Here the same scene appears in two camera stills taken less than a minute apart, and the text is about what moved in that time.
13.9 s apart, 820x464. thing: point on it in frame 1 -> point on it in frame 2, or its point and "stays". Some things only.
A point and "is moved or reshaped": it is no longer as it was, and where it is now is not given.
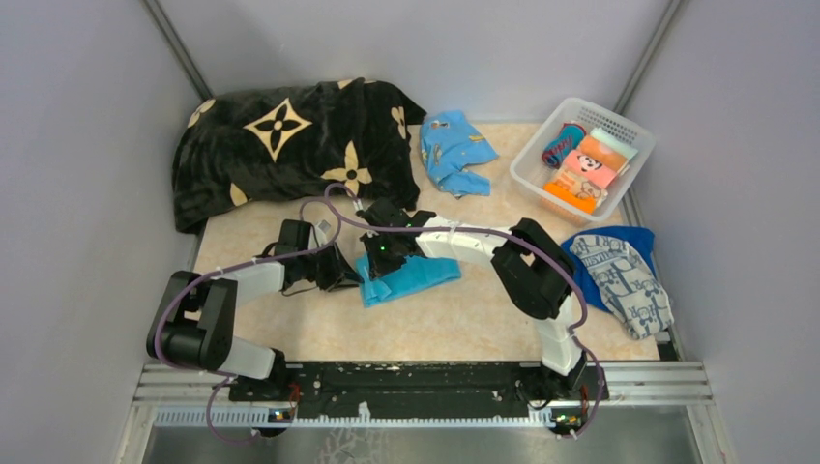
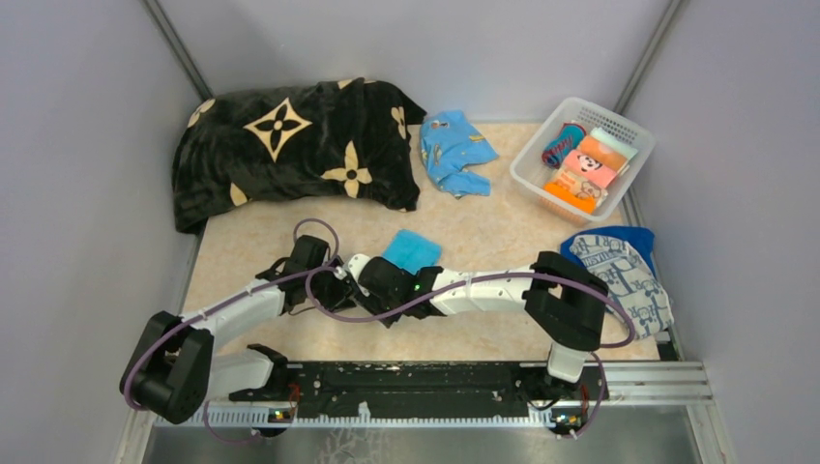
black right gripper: (377, 267) -> (368, 302)
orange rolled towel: (591, 145) stays
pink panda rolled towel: (590, 168) stays
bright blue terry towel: (417, 274) is moved or reshaped
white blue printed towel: (633, 292) stays
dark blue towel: (584, 282) stays
